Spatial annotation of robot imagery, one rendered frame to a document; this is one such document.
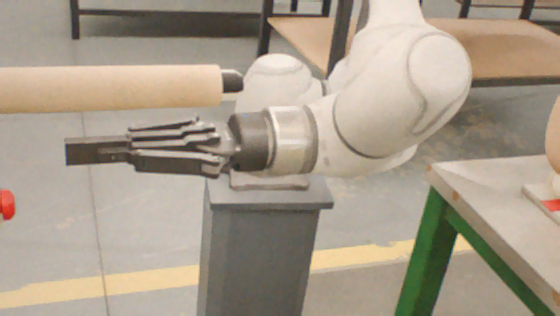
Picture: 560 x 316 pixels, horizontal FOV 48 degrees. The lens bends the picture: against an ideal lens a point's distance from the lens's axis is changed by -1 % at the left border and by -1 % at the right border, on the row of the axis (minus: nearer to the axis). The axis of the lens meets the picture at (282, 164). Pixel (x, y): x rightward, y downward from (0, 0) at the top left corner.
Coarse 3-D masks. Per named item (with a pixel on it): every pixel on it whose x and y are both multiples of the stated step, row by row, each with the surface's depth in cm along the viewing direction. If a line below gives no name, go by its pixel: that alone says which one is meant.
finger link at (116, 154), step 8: (104, 152) 71; (112, 152) 72; (120, 152) 72; (128, 152) 72; (104, 160) 72; (112, 160) 72; (120, 160) 72; (128, 160) 73; (136, 160) 71; (144, 160) 72
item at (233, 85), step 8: (224, 72) 48; (232, 72) 48; (224, 80) 48; (232, 80) 48; (240, 80) 48; (224, 88) 48; (232, 88) 48; (240, 88) 48; (224, 96) 48; (232, 96) 48
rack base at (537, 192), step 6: (528, 186) 105; (534, 186) 105; (540, 186) 105; (546, 186) 106; (528, 192) 104; (534, 192) 103; (540, 192) 104; (546, 192) 104; (534, 198) 103; (540, 198) 102; (546, 198) 102; (552, 198) 102; (558, 198) 103; (540, 204) 101; (546, 210) 100; (552, 216) 99; (558, 216) 98; (558, 222) 98
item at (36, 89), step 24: (0, 72) 42; (24, 72) 43; (48, 72) 43; (72, 72) 44; (96, 72) 44; (120, 72) 45; (144, 72) 46; (168, 72) 46; (192, 72) 47; (216, 72) 47; (0, 96) 42; (24, 96) 43; (48, 96) 43; (72, 96) 44; (96, 96) 44; (120, 96) 45; (144, 96) 45; (168, 96) 46; (192, 96) 47; (216, 96) 47
